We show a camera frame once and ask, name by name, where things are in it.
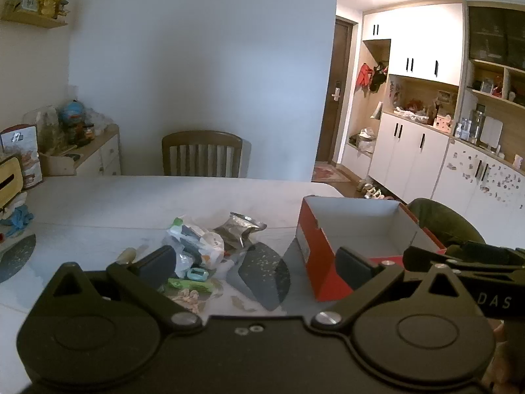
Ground white rounded panel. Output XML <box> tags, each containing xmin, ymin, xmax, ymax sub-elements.
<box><xmin>480</xmin><ymin>117</ymin><xmax>503</xmax><ymax>146</ymax></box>

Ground blue gloves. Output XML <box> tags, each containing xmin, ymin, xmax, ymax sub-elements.
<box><xmin>0</xmin><ymin>204</ymin><xmax>35</xmax><ymax>239</ymax></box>

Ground wooden wall shelf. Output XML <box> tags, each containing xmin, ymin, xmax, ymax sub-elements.
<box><xmin>0</xmin><ymin>8</ymin><xmax>68</xmax><ymax>29</ymax></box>

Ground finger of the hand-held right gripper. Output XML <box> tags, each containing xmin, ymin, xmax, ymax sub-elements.
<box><xmin>445</xmin><ymin>241</ymin><xmax>518</xmax><ymax>260</ymax></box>
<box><xmin>403</xmin><ymin>246</ymin><xmax>525</xmax><ymax>275</ymax></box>

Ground person's right hand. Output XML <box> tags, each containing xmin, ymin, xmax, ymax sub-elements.
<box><xmin>493</xmin><ymin>323</ymin><xmax>525</xmax><ymax>378</ymax></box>

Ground red shoe box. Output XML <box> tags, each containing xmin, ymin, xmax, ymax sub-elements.
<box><xmin>294</xmin><ymin>196</ymin><xmax>448</xmax><ymax>302</ymax></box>

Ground clear plastic bag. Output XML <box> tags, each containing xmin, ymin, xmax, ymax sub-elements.
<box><xmin>164</xmin><ymin>215</ymin><xmax>226</xmax><ymax>280</ymax></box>

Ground clear bottles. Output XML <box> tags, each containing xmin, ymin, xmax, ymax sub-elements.
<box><xmin>454</xmin><ymin>118</ymin><xmax>473</xmax><ymax>140</ymax></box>

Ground dark hanging garment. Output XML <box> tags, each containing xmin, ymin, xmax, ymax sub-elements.
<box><xmin>369</xmin><ymin>61</ymin><xmax>388</xmax><ymax>93</ymax></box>

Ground patterned door rug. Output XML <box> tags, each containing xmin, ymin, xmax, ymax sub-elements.
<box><xmin>312</xmin><ymin>163</ymin><xmax>351</xmax><ymax>183</ymax></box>

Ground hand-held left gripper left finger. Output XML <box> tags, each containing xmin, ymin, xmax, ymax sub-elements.
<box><xmin>41</xmin><ymin>245</ymin><xmax>203</xmax><ymax>331</ymax></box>

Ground brown entrance door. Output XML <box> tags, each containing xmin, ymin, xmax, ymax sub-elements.
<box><xmin>318</xmin><ymin>15</ymin><xmax>353</xmax><ymax>165</ymax></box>

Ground white printed standing bag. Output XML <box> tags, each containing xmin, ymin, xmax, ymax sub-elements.
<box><xmin>0</xmin><ymin>125</ymin><xmax>44</xmax><ymax>189</ymax></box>

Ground silver foil packet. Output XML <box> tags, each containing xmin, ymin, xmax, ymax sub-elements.
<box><xmin>212</xmin><ymin>212</ymin><xmax>267</xmax><ymax>251</ymax></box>

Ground white packet with orange print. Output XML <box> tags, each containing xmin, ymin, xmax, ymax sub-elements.
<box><xmin>199</xmin><ymin>232</ymin><xmax>226</xmax><ymax>269</ymax></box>

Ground blue globe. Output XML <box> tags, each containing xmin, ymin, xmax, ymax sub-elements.
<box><xmin>59</xmin><ymin>100</ymin><xmax>85</xmax><ymax>128</ymax></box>

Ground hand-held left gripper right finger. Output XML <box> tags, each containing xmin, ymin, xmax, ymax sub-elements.
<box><xmin>310</xmin><ymin>246</ymin><xmax>473</xmax><ymax>331</ymax></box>

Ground white wall cabinet unit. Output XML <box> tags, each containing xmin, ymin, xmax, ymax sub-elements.
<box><xmin>340</xmin><ymin>2</ymin><xmax>525</xmax><ymax>214</ymax></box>

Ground red hanging garment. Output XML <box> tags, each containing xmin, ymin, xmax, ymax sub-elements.
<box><xmin>356</xmin><ymin>62</ymin><xmax>374</xmax><ymax>89</ymax></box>

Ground dark speckled place mat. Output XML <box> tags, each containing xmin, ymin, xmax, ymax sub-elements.
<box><xmin>0</xmin><ymin>234</ymin><xmax>37</xmax><ymax>284</ymax></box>
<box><xmin>227</xmin><ymin>242</ymin><xmax>292</xmax><ymax>312</ymax></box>

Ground white wooden sideboard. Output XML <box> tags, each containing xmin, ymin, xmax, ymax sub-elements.
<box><xmin>39</xmin><ymin>123</ymin><xmax>122</xmax><ymax>177</ymax></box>

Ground yellow tissue box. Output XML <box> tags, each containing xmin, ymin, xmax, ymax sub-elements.
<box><xmin>0</xmin><ymin>157</ymin><xmax>27</xmax><ymax>208</ymax></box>

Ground wooden tray box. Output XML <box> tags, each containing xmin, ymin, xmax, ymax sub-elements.
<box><xmin>39</xmin><ymin>148</ymin><xmax>78</xmax><ymax>176</ymax></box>

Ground green packet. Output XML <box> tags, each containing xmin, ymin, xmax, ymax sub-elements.
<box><xmin>167</xmin><ymin>278</ymin><xmax>214</xmax><ymax>295</ymax></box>

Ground green upholstered chair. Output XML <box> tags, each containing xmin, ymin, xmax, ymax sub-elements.
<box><xmin>406</xmin><ymin>198</ymin><xmax>487</xmax><ymax>247</ymax></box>

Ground row of shoes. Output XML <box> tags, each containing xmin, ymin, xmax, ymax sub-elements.
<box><xmin>355</xmin><ymin>181</ymin><xmax>400</xmax><ymax>201</ymax></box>

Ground wooden chair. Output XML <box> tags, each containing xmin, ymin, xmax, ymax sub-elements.
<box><xmin>161</xmin><ymin>130</ymin><xmax>243</xmax><ymax>178</ymax></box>

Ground beige dried bits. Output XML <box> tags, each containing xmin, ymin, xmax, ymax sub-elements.
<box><xmin>174</xmin><ymin>289</ymin><xmax>206</xmax><ymax>309</ymax></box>

